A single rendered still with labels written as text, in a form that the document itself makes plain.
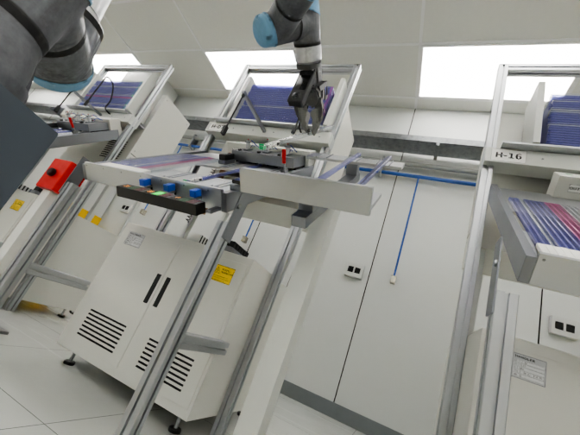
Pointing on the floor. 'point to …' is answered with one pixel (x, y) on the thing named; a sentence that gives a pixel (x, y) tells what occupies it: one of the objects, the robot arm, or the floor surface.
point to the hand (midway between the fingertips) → (310, 132)
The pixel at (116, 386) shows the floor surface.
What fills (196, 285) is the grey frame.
